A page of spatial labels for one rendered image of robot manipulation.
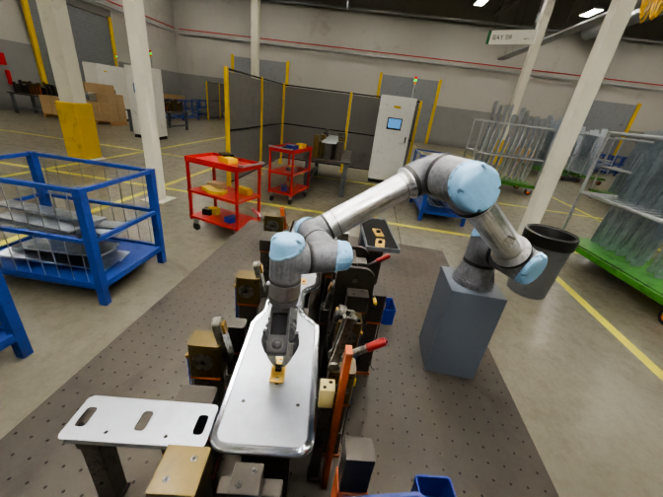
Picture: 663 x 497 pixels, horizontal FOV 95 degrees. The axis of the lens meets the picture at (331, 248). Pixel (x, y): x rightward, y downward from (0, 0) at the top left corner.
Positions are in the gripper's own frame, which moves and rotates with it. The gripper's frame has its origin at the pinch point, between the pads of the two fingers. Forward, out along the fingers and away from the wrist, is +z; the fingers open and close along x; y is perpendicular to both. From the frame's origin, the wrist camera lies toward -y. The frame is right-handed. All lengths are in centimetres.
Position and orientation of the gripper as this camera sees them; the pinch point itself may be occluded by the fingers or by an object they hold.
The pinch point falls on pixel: (278, 364)
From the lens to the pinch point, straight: 86.0
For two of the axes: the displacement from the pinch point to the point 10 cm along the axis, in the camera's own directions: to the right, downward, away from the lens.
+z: -1.2, 9.1, 4.1
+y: -0.1, -4.1, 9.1
